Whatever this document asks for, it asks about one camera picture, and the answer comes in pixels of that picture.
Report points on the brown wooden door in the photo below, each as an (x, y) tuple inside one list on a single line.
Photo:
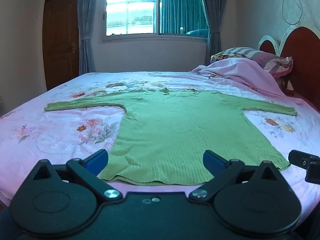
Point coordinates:
[(61, 42)]

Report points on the teal curtain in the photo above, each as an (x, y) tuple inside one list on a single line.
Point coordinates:
[(182, 10)]

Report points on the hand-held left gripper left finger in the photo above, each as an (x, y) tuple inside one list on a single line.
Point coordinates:
[(97, 160)]

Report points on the red heart-shaped headboard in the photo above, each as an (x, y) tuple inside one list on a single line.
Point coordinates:
[(305, 55)]

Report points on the striped floral pillow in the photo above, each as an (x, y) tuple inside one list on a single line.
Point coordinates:
[(250, 53)]

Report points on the sliding glass window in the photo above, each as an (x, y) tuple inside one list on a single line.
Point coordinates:
[(132, 10)]

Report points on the green knit sweater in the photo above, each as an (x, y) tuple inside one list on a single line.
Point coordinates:
[(165, 130)]

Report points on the grey curtain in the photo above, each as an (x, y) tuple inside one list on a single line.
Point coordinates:
[(86, 30), (215, 30)]

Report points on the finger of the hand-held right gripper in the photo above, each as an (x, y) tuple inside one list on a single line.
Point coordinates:
[(298, 158)]

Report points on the bed with floral sheet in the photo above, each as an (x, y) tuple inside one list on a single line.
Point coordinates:
[(62, 130)]

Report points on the pink blanket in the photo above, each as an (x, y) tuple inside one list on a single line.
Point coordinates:
[(245, 77)]

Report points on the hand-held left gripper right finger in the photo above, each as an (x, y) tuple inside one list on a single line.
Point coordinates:
[(213, 160)]

